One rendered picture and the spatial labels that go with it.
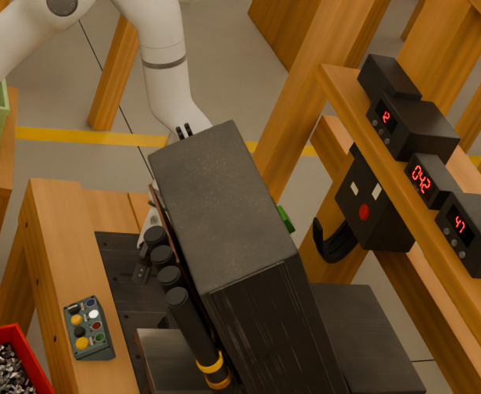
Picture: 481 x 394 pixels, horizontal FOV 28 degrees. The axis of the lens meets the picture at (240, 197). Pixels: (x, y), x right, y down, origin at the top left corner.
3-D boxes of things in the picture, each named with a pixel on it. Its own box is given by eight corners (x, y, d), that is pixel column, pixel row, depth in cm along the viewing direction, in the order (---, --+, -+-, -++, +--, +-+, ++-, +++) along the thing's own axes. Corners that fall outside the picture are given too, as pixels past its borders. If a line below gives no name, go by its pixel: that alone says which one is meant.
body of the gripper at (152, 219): (176, 209, 205) (159, 259, 206) (188, 208, 215) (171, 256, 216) (144, 197, 207) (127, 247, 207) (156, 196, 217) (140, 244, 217)
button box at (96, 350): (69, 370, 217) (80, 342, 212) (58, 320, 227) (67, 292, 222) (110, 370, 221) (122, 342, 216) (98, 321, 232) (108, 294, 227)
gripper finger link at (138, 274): (151, 256, 208) (141, 286, 209) (156, 256, 211) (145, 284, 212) (138, 252, 209) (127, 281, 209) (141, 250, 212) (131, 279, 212)
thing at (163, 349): (150, 401, 187) (155, 391, 185) (131, 338, 198) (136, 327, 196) (324, 397, 204) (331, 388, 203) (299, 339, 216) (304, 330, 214)
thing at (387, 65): (382, 118, 209) (396, 91, 205) (355, 78, 219) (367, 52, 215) (409, 122, 212) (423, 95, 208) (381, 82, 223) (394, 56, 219)
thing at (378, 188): (360, 250, 206) (391, 196, 197) (331, 198, 217) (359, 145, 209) (409, 253, 211) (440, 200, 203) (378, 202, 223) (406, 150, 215)
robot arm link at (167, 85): (221, 59, 192) (234, 188, 209) (163, 41, 201) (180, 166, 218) (190, 77, 186) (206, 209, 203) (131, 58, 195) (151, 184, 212)
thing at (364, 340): (285, 496, 206) (350, 392, 187) (242, 384, 227) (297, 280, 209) (358, 491, 214) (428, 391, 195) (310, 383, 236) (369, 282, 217)
